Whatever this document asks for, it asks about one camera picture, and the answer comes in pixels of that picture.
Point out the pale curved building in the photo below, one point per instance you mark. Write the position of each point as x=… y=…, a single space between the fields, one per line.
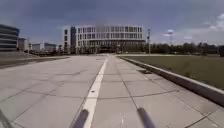
x=110 y=36

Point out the pale painted line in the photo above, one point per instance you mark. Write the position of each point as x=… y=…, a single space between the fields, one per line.
x=95 y=88

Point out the pole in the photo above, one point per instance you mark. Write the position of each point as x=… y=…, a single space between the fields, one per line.
x=149 y=41

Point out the robot's own part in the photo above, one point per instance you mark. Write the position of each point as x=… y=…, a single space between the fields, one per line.
x=146 y=119
x=80 y=120

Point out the grey concrete slab paving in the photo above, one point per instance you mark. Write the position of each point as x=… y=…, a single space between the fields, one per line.
x=50 y=86

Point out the low concrete kerb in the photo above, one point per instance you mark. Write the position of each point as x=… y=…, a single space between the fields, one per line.
x=180 y=80

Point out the low distant buildings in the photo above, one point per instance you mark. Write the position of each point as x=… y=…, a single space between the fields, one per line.
x=43 y=47

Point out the row of trees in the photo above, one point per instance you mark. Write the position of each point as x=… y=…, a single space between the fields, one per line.
x=186 y=48

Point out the grass field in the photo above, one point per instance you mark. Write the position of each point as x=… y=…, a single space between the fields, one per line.
x=190 y=66

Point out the grass strip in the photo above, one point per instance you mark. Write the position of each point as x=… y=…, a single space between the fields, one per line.
x=20 y=60

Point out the dark glass building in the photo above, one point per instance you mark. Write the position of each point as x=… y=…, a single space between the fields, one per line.
x=8 y=36

